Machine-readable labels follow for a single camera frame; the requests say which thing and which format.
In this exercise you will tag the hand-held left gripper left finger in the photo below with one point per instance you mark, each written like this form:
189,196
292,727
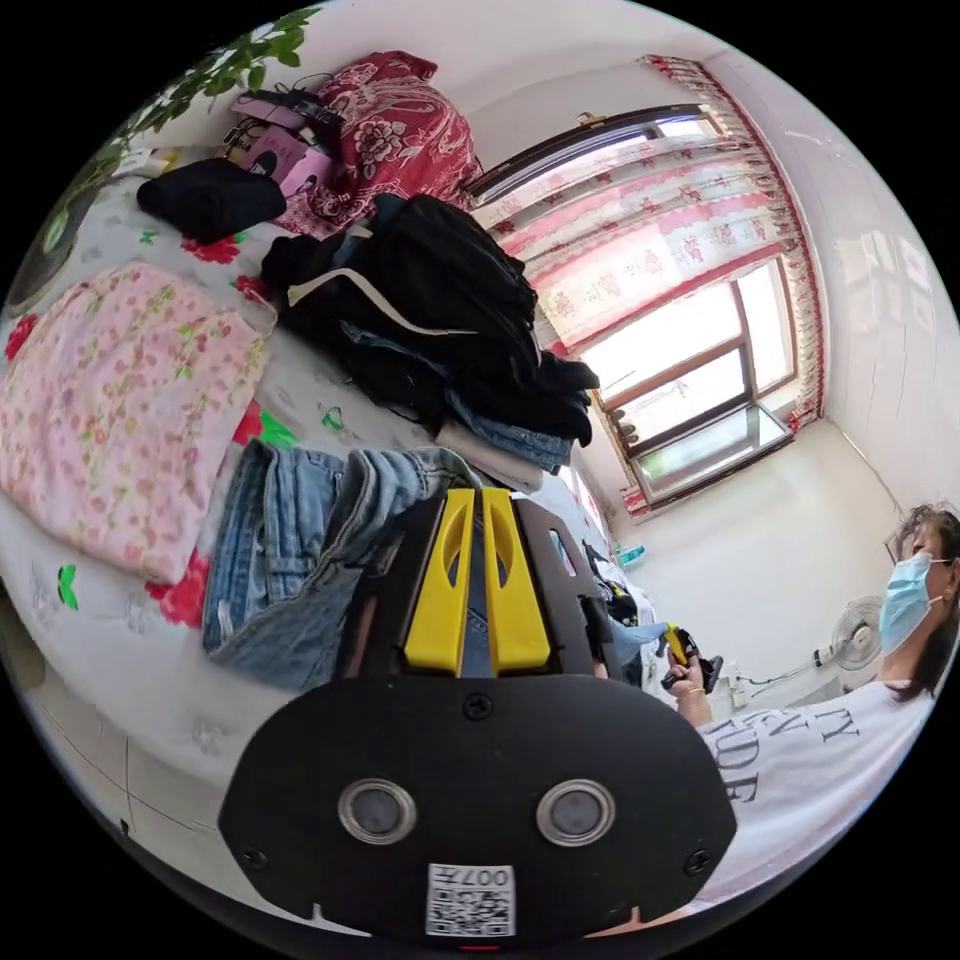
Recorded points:
439,600

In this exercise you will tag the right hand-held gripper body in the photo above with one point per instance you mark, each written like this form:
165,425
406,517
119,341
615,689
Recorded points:
697,666

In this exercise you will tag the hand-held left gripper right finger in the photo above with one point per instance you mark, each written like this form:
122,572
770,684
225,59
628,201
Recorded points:
517,607

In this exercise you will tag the blue jeans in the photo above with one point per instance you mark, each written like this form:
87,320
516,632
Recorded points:
277,540

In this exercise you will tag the person's right forearm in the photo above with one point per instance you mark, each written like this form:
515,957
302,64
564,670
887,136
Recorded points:
696,711

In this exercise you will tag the person's right hand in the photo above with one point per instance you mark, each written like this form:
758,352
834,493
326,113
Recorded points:
688,681

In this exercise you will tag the white standing fan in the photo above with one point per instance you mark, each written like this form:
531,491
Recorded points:
855,641

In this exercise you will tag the person's body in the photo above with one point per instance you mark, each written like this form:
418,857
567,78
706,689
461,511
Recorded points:
817,772

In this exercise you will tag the window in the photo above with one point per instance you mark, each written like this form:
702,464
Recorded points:
690,375

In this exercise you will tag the pile of clothes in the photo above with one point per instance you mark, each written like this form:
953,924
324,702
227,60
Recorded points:
435,322

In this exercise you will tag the bed with floral sheet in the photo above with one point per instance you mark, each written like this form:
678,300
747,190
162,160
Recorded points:
120,645

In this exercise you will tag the pink floral folded quilt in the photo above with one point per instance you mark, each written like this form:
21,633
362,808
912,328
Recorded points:
112,420

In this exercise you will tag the red and white curtain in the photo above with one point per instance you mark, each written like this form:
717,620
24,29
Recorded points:
645,232

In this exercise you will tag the red patterned rolled blanket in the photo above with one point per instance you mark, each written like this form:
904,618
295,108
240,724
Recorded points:
397,142

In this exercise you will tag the black folded garment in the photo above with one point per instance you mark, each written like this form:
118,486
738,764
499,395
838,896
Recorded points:
210,199

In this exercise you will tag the pink carton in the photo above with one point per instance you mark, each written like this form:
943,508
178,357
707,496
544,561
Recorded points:
281,154

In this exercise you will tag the green potted plant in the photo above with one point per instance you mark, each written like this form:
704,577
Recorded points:
217,67

